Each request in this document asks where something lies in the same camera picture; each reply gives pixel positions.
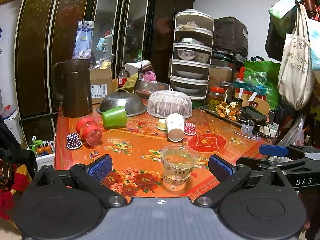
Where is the clear plastic cup with ribbon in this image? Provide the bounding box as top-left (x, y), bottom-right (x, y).
top-left (161, 144), bottom-right (199, 191)

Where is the red clear plastic cup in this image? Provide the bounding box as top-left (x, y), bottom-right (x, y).
top-left (76, 116), bottom-right (103, 146)

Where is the green plastic cup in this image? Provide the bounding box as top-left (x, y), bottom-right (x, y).
top-left (102, 106), bottom-right (127, 129)

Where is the white floral paper cup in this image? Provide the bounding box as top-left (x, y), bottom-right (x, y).
top-left (165, 113), bottom-right (185, 142)

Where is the purple polka dot cupcake liner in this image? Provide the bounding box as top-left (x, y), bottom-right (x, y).
top-left (66, 133), bottom-right (82, 150)

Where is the red polka dot cupcake liner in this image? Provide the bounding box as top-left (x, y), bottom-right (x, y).
top-left (184, 122), bottom-right (196, 135)

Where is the dried orange peels tray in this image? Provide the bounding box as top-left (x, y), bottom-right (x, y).
top-left (200, 100), bottom-right (242, 127)

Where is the white foam box with bottles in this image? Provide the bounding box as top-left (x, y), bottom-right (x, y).
top-left (27, 135), bottom-right (55, 171)

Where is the steel colander bowl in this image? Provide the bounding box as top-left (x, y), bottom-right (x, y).
top-left (97, 92), bottom-right (147, 117)

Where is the yellow cupcake liner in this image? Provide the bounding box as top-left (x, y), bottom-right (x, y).
top-left (156, 118), bottom-right (167, 131)

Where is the glass jar with red lid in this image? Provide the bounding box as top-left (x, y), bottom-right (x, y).
top-left (207, 86), bottom-right (225, 112)

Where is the green shopping bag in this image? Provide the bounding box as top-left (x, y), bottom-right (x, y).
top-left (244, 56), bottom-right (281, 110)

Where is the beige canvas tote bag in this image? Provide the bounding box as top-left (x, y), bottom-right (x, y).
top-left (278, 2), bottom-right (315, 110)

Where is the white mesh food cover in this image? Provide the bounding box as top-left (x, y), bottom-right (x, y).
top-left (147, 89), bottom-right (193, 119)

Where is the cardboard box with label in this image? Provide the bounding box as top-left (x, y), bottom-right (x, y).
top-left (90, 68), bottom-right (112, 104)

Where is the steel basin with cloths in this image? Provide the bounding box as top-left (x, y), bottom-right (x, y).
top-left (135, 80), bottom-right (169, 99)

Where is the brown plastic pitcher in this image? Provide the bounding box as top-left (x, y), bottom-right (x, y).
top-left (51, 59), bottom-right (93, 118)

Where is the red label drink bottle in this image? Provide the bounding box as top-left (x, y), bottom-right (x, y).
top-left (117, 66), bottom-right (128, 88)

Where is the white box by fridge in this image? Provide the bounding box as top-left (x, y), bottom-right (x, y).
top-left (1, 105), bottom-right (23, 145)

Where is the white tiered dish rack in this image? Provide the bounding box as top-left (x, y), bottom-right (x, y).
top-left (169, 9), bottom-right (214, 100)

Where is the blue white snack bag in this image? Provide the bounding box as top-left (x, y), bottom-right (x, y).
top-left (73, 21), bottom-right (94, 60)

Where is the dark wooden cabinet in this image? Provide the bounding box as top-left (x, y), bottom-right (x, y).
top-left (14, 0), bottom-right (196, 142)

